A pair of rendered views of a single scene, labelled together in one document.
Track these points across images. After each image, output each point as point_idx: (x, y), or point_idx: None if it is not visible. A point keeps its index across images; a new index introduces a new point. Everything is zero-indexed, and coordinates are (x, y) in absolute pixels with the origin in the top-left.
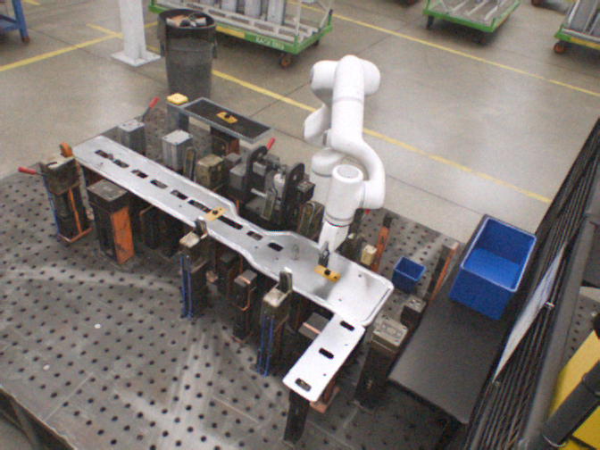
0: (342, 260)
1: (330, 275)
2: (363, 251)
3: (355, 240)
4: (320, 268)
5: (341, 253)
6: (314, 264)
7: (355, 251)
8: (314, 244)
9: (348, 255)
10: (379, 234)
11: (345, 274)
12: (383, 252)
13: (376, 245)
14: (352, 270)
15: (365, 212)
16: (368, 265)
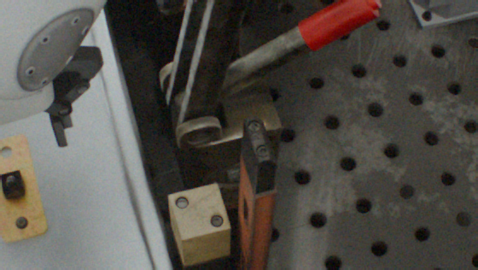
0: (124, 170)
1: (14, 203)
2: (169, 202)
3: (179, 132)
4: (14, 153)
5: (174, 135)
6: (13, 124)
7: (201, 169)
8: (98, 40)
9: (183, 165)
10: (241, 182)
11: (70, 235)
12: (264, 256)
13: (239, 214)
14: (115, 236)
15: (305, 32)
16: (183, 263)
